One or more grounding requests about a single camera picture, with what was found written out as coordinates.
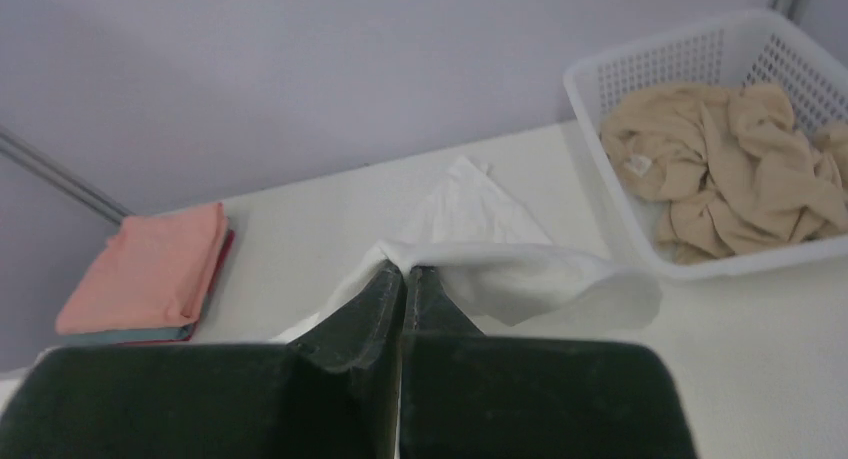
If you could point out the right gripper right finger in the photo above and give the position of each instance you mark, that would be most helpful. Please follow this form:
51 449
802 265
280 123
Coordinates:
464 394

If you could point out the white t-shirt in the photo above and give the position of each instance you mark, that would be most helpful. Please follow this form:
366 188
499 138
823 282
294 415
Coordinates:
498 265

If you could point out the folded pink t-shirt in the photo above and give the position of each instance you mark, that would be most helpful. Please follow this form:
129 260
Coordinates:
154 273

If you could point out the left aluminium corner post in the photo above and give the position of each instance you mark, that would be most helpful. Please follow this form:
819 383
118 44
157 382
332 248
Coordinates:
41 165

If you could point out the white plastic basket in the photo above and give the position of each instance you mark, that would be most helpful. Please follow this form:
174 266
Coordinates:
734 50

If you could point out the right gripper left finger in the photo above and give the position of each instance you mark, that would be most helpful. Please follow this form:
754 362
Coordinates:
330 393

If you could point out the beige crumpled t-shirt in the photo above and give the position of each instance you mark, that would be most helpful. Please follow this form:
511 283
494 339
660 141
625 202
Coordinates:
734 172

